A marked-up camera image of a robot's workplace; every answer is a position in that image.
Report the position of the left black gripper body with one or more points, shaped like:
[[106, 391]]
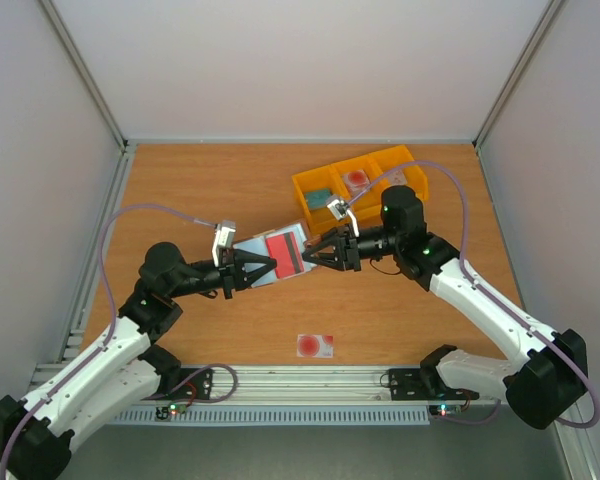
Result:
[[229, 278]]

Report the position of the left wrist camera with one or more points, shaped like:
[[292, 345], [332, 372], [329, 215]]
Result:
[[224, 233]]

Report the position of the right circuit board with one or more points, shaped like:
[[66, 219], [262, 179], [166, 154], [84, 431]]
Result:
[[445, 410]]

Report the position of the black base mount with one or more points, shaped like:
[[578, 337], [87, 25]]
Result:
[[410, 384], [195, 382]]

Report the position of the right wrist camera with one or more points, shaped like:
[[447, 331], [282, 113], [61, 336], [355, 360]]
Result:
[[341, 210]]

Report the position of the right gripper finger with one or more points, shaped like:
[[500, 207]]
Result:
[[323, 245], [327, 261]]

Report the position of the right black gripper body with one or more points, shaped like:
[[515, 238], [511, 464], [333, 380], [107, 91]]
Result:
[[352, 252]]

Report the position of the left circuit board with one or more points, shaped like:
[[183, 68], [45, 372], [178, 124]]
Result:
[[172, 411]]

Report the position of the aluminium front rail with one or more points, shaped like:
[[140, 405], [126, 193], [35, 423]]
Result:
[[338, 384]]

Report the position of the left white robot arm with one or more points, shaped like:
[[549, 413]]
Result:
[[125, 364]]

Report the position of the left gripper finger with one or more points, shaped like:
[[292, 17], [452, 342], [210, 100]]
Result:
[[253, 262], [254, 278]]

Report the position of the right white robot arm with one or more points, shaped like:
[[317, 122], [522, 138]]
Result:
[[543, 371]]

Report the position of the grey white card stack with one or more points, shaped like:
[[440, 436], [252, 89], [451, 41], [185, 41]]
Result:
[[397, 178]]

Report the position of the teal card stack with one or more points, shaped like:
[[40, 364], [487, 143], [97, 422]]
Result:
[[317, 199]]

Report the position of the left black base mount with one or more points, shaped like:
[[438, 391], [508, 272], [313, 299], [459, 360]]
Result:
[[195, 382]]

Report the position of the yellow three-compartment bin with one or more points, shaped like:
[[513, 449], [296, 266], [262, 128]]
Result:
[[367, 209]]

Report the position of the circuit board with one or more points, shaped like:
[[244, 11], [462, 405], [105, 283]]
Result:
[[445, 410], [172, 411]]

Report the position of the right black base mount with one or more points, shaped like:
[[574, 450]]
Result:
[[410, 384]]

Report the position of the red circle card stack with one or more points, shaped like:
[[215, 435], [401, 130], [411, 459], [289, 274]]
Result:
[[355, 181]]

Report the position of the grey slotted cable duct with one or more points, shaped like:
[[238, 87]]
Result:
[[269, 416]]

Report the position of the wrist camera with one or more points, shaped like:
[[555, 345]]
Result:
[[224, 233], [341, 210]]

